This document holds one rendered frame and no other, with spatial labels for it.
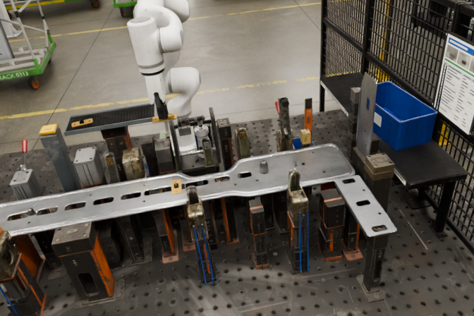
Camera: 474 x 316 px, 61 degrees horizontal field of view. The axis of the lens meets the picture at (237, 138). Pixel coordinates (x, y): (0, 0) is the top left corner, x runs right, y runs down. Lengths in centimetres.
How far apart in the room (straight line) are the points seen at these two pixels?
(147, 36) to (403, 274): 120
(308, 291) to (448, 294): 47
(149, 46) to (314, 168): 76
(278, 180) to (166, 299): 60
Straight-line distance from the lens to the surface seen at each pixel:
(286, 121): 165
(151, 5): 141
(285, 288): 157
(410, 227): 183
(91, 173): 168
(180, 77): 194
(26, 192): 179
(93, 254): 150
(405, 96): 180
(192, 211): 138
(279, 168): 158
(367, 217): 140
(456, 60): 158
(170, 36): 126
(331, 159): 163
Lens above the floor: 197
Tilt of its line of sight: 33 degrees down
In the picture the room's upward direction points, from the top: 6 degrees counter-clockwise
